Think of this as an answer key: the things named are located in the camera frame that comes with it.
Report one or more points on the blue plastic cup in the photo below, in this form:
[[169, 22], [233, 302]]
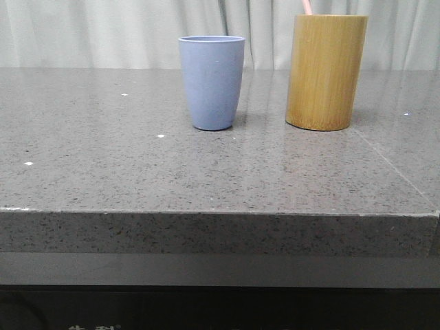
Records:
[[212, 68]]

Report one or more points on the bamboo cylinder holder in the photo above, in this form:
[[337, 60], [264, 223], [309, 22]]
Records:
[[325, 63]]

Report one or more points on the white curtain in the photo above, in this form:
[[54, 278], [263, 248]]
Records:
[[144, 34]]

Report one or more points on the dark cabinet below counter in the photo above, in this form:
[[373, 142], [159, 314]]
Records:
[[88, 307]]

